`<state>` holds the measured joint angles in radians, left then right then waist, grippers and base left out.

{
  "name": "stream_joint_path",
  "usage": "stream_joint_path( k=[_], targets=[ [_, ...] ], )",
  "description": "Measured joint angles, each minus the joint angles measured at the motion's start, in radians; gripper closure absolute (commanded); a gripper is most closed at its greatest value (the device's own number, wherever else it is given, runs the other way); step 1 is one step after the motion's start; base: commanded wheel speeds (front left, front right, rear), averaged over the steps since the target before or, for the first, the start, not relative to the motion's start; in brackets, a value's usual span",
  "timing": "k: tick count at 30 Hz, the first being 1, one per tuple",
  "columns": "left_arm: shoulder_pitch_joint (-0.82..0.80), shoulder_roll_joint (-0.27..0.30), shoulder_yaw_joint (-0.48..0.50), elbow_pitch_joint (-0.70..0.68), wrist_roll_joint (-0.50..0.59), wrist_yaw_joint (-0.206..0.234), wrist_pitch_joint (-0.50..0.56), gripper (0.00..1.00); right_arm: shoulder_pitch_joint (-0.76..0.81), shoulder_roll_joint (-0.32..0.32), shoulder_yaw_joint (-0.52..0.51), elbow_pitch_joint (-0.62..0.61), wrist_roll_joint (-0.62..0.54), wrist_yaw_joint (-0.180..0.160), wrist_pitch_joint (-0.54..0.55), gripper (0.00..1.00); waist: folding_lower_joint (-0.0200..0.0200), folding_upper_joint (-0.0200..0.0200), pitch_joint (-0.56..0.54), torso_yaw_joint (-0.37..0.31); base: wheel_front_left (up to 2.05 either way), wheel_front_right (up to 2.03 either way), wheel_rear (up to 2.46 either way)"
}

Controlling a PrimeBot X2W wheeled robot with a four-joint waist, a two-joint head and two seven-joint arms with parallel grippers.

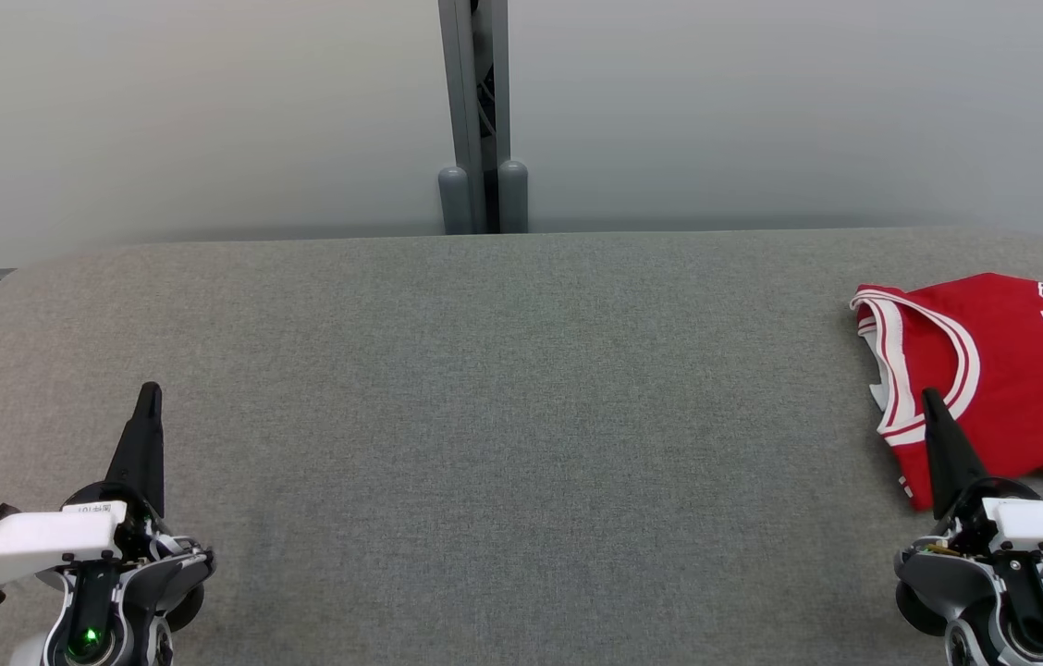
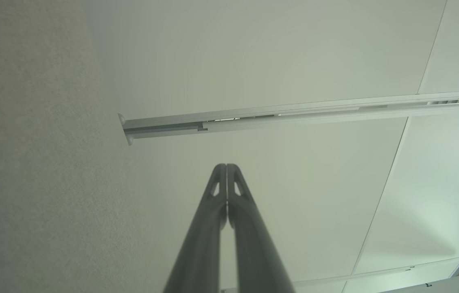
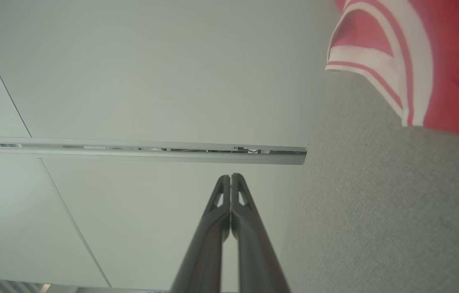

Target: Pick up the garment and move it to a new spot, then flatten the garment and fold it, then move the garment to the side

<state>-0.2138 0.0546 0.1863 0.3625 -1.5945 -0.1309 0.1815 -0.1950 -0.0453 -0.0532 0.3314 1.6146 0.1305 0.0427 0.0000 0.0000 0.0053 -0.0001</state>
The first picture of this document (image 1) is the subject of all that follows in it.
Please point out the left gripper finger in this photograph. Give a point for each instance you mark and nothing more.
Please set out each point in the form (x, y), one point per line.
(144, 453)

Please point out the grey metal partition post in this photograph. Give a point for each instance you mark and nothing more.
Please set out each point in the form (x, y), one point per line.
(461, 92)

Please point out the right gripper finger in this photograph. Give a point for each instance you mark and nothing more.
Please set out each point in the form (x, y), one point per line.
(947, 462)

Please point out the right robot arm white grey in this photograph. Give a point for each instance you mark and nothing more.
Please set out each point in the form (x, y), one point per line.
(975, 592)

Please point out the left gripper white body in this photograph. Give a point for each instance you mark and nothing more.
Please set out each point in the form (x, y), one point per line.
(31, 546)

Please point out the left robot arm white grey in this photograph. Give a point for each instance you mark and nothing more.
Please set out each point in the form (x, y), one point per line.
(96, 610)

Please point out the red Bulls basketball jersey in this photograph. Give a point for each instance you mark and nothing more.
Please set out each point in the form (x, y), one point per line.
(1012, 370)

